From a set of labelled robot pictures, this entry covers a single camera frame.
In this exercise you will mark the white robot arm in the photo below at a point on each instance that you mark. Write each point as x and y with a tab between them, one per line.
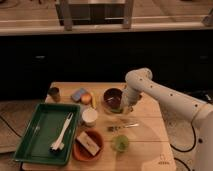
198	112

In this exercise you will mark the wooden stool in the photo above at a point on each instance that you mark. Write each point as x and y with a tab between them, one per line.
94	12

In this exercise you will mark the yellow banana toy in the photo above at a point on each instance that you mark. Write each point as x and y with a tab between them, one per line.
93	101

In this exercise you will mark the white brush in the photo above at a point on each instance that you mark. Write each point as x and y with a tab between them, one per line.
58	144

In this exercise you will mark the dark purple bowl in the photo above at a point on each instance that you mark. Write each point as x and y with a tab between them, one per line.
111	99

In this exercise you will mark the orange clay bowl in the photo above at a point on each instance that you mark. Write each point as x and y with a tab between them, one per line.
81	154

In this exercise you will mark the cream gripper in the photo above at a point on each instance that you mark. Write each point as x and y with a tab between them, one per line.
126	109

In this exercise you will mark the green plastic cup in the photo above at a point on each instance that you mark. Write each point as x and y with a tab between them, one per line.
120	143

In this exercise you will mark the wooden block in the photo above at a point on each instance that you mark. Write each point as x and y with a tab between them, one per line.
85	140

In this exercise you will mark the orange fruit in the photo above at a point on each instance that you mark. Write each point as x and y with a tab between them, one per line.
86	98

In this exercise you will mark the white paper cup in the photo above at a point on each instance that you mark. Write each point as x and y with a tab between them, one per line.
89	117

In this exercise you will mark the silver fork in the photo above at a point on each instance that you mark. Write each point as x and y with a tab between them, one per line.
116	128

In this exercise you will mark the green plastic tray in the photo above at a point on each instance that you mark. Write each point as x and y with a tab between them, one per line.
42	131

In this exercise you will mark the dark small can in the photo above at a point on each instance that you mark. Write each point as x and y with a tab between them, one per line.
54	93

